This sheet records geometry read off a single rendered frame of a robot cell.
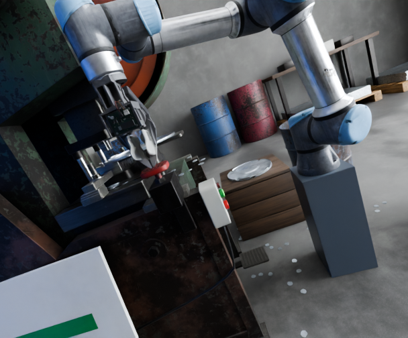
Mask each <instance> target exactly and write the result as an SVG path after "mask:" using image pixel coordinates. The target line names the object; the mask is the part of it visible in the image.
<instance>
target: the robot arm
mask: <svg viewBox="0 0 408 338"><path fill-rule="evenodd" d="M314 5H315V2H314V0H235V1H230V2H228V3H227V4H226V5H225V7H221V8H218V9H212V10H208V11H202V12H198V13H192V14H188V15H182V16H178V17H172V18H168V19H161V15H160V11H159V8H158V6H157V3H156V1H155V0H116V1H111V2H108V3H103V4H97V5H95V4H94V3H93V2H92V1H91V0H57V1H56V2H55V5H54V12H55V14H56V16H57V19H58V21H59V23H60V26H61V28H62V31H63V33H64V35H65V36H66V37H67V39H68V41H69V43H70V45H71V47H72V49H73V51H74V53H75V55H76V57H77V58H78V60H79V62H80V64H81V68H82V70H83V72H84V74H85V75H86V77H87V79H88V81H89V83H90V84H92V86H93V88H94V90H95V92H96V93H97V94H98V96H99V98H100V100H101V102H102V104H103V106H104V108H105V112H104V113H101V114H99V116H100V118H101V120H102V122H103V124H104V126H105V128H106V130H107V132H108V134H109V136H110V138H114V137H117V138H118V140H119V142H120V143H121V144H122V145H123V146H124V147H126V148H127V149H128V150H129V151H130V155H131V157H132V158H133V159H134V160H139V161H140V162H141V163H143V165H145V166H147V167H149V168H154V167H155V165H156V161H157V133H156V126H155V124H154V122H153V120H152V119H151V117H150V114H149V111H148V110H147V108H146V107H145V106H144V105H143V104H142V102H141V101H140V100H139V99H138V98H137V96H135V94H134V93H133V92H132V91H131V90H130V88H129V87H128V86H124V87H121V85H123V84H125V83H126V82H127V81H128V80H127V78H126V76H125V74H124V71H123V68H122V66H121V64H120V63H119V62H120V61H121V59H122V60H124V61H125V62H128V63H131V64H135V63H137V62H139V61H140V60H141V59H142V58H143V57H145V56H149V55H153V54H158V53H161V52H166V51H169V50H175V49H178V48H183V47H186V46H191V45H194V44H199V43H202V42H208V41H211V40H216V39H219V38H224V37H227V36H228V37H229V38H231V39H234V38H239V37H243V36H248V35H251V34H256V33H258V32H262V31H264V30H266V29H268V28H270V29H271V31H272V33H273V34H278V35H280V36H281V38H282V40H283V42H284V44H285V46H286V48H287V50H288V53H289V55H290V57H291V59H292V61H293V63H294V65H295V68H296V69H297V72H298V73H299V76H300V78H301V80H302V82H303V84H304V86H305V88H306V91H307V93H308V95H309V97H310V99H311V101H312V103H313V106H314V107H312V108H309V109H306V110H304V111H302V112H300V113H298V114H295V115H293V116H292V117H290V118H289V120H288V123H289V129H290V131H291V135H292V137H293V141H294V144H295V148H296V151H297V171H298V173H299V174H300V175H302V176H319V175H322V174H327V173H329V172H331V171H333V170H335V169H336V168H338V167H339V166H340V160H339V158H338V156H337V154H336V153H335V152H334V150H333V149H332V147H331V146H330V145H342V146H346V145H354V144H358V143H360V142H361V141H362V140H363V139H364V138H365V137H366V136H367V134H368V132H369V130H370V126H371V122H372V115H371V112H370V109H369V108H368V107H367V106H365V105H361V104H358V105H357V104H356V102H355V100H354V98H353V96H352V95H349V94H346V93H345V92H344V90H343V88H342V85H341V83H340V80H339V78H338V76H337V74H336V71H335V68H334V66H333V64H332V62H331V59H330V57H329V54H328V53H327V50H326V47H325V45H324V43H323V40H322V38H321V35H320V33H319V30H318V28H317V26H316V23H315V21H314V18H313V16H312V10H313V7H314ZM114 46H115V47H116V49H117V53H118V54H119V56H117V55H116V52H115V50H114V48H113V47H114ZM105 121H106V122H107V124H108V126H109V128H110V130H111V133H110V131H109V130H108V128H107V126H106V124H105ZM135 129H141V130H142V134H141V135H140V138H141V141H142V142H144V143H145V145H146V149H147V152H148V154H149V156H150V159H149V158H148V157H147V155H146V152H145V151H144V150H143V149H142V148H141V145H140V140H139V138H138V137H134V136H130V135H131V134H132V132H133V130H135Z"/></svg>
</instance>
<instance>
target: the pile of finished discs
mask: <svg viewBox="0 0 408 338"><path fill-rule="evenodd" d="M271 166H272V162H271V161H270V160H268V159H260V160H252V161H249V162H246V163H244V164H241V165H239V166H237V167H235V168H234V169H233V170H232V172H229V174H228V175H227V177H228V178H229V180H231V181H234V182H238V181H244V180H249V179H251V178H252V177H253V176H255V177H257V176H260V175H261V174H264V173H265V172H266V171H268V170H269V169H270V168H271Z"/></svg>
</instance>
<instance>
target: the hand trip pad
mask: <svg viewBox="0 0 408 338"><path fill-rule="evenodd" d="M168 167H169V163H168V161H167V160H165V161H163V162H160V163H157V164H156V165H155V167H154V168H149V167H147V168H145V169H144V170H143V171H142V172H141V174H140V176H141V178H142V179H146V178H149V177H151V176H155V178H156V179H157V180H158V179H159V178H162V175H161V172H164V171H165V170H167V169H168Z"/></svg>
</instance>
